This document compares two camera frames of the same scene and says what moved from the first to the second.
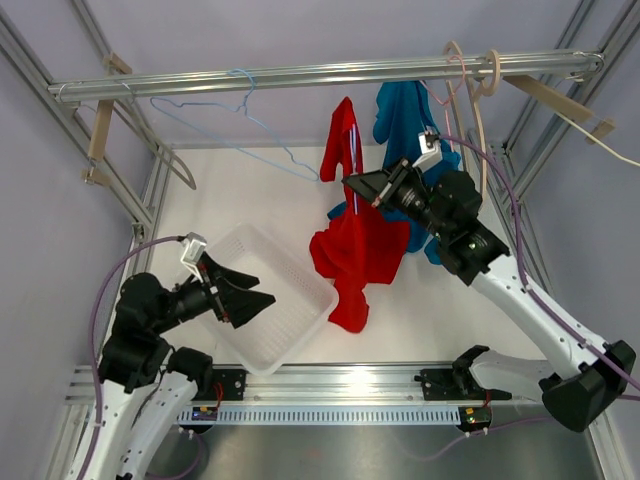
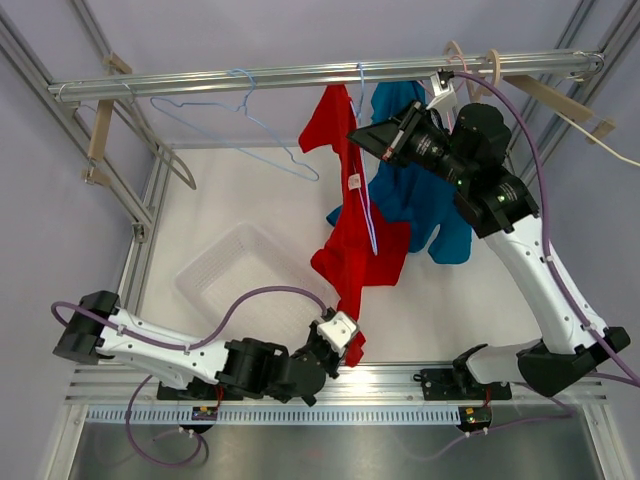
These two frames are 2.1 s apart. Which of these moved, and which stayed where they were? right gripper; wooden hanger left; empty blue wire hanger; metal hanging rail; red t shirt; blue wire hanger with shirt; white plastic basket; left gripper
Moved: right gripper; blue wire hanger with shirt; red t shirt; left gripper
Stayed: white plastic basket; metal hanging rail; wooden hanger left; empty blue wire hanger
